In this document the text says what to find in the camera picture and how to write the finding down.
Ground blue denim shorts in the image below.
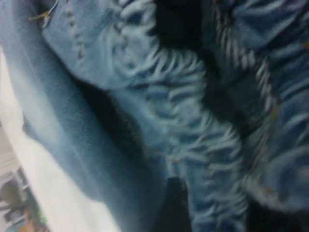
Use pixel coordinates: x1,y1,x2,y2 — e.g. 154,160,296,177
0,0,309,232

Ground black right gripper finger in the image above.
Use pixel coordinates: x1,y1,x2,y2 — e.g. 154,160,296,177
156,176,193,232

